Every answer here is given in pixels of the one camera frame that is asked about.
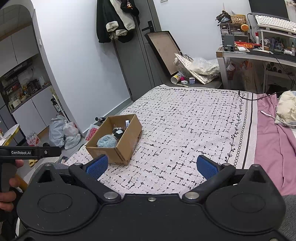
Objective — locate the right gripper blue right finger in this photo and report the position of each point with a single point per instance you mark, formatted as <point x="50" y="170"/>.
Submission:
<point x="216" y="177"/>

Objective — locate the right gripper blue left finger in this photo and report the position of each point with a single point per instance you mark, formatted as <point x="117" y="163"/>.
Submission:
<point x="87" y="175"/>

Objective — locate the blue fluffy plush toy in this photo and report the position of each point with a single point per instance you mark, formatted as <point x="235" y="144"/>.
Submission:
<point x="107" y="141"/>

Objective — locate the brown cardboard box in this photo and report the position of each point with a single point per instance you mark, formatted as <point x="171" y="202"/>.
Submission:
<point x="122" y="153"/>

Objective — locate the black sock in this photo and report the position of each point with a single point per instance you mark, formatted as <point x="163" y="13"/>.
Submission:
<point x="118" y="132"/>

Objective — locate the blue tissue pack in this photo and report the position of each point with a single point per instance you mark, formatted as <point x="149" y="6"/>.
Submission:
<point x="127" y="123"/>

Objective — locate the person's left hand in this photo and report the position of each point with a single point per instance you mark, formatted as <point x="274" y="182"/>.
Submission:
<point x="10" y="187"/>

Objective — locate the water bottle pack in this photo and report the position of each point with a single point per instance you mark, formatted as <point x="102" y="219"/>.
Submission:
<point x="33" y="139"/>

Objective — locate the white plastic bag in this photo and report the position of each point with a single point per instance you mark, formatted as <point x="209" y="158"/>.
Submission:
<point x="71" y="135"/>

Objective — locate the red white shopping bag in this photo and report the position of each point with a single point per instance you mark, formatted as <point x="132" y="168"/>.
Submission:
<point x="91" y="131"/>

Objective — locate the white kitchen cabinet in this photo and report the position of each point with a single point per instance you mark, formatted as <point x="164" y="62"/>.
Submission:
<point x="26" y="89"/>

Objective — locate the grey plastic bag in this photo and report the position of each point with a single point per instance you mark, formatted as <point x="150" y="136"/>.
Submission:
<point x="56" y="134"/>

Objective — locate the grey sneakers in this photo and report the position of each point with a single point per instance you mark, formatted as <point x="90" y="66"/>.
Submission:
<point x="99" y="121"/>

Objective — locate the white black patterned bedspread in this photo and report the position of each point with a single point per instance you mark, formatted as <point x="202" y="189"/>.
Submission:
<point x="178" y="125"/>

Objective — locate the pink bed sheet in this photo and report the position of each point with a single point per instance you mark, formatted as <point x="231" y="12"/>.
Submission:
<point x="275" y="147"/>

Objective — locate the cream pillow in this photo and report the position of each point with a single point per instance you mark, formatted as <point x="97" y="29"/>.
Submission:
<point x="285" y="109"/>

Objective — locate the patterned flat paper bag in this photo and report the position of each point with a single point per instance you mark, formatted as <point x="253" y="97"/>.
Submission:
<point x="182" y="64"/>

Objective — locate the small lavender box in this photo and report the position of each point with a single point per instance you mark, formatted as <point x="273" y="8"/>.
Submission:
<point x="191" y="80"/>

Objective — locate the white paper cup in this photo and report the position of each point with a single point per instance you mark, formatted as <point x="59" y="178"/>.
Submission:
<point x="177" y="78"/>

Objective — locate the clear bag with cream fabric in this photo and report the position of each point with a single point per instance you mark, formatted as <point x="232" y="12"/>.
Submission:
<point x="205" y="67"/>

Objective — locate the grey door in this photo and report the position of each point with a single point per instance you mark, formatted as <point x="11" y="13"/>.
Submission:
<point x="139" y="65"/>

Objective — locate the white desk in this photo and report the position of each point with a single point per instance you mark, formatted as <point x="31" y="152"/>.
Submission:
<point x="251" y="69"/>

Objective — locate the desk drawer organizer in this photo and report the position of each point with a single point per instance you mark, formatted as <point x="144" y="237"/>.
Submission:
<point x="233" y="33"/>

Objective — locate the hanging dark jacket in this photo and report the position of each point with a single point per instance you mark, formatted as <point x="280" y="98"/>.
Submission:
<point x="115" y="20"/>

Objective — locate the white keyboard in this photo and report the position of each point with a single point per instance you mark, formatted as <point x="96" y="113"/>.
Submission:
<point x="275" y="23"/>

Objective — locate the dark wooden picture frame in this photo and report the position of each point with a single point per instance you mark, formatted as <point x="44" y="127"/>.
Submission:
<point x="164" y="47"/>

